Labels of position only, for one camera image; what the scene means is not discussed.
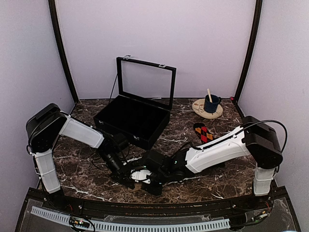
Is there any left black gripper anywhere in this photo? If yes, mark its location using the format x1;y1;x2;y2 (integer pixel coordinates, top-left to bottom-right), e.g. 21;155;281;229
98;151;134;189

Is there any argyle patterned sock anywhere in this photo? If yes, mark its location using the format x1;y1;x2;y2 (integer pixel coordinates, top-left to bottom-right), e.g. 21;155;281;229
193;123;216;145

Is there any brown ribbed sock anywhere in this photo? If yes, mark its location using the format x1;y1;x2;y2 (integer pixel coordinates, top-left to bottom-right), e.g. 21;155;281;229
132;182;143;191

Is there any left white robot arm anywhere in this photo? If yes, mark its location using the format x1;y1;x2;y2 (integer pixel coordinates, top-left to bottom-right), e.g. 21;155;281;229
26;103;135;211

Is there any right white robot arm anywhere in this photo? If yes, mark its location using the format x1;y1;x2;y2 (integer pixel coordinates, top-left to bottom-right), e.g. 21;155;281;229
131;116;285;210

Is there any black display box with lid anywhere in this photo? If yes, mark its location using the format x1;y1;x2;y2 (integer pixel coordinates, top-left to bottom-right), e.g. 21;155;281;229
94;57;176;150

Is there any beige patterned saucer plate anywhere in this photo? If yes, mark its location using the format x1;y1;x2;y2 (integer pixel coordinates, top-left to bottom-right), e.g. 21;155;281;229
192;98;224;119

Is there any dark blue mug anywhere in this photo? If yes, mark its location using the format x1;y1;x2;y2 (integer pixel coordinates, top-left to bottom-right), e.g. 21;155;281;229
204;94;222;113

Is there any wooden stick in mug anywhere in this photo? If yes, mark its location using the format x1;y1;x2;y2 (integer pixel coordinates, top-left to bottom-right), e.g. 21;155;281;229
207;88;213;103

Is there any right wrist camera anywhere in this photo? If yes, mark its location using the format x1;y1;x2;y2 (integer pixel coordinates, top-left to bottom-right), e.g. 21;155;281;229
141;150;170;173

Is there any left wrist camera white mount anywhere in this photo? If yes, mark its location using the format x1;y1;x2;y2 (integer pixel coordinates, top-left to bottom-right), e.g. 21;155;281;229
130;169;152;183

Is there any black front rail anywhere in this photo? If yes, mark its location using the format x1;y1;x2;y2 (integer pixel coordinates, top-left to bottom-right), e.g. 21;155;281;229
64;195;273;217

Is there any white slotted cable duct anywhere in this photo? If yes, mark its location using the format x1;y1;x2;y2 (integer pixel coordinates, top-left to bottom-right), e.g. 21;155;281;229
30;206;231;232

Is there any left black corner post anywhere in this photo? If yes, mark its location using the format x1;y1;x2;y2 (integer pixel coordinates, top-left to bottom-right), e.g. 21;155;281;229
48;0;79;104

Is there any black corner post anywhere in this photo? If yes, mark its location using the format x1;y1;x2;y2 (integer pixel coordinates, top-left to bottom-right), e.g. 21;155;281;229
233;0;263;104
48;0;79;104

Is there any right black corner post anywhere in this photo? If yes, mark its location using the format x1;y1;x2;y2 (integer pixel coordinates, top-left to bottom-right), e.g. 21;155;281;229
233;0;263;104

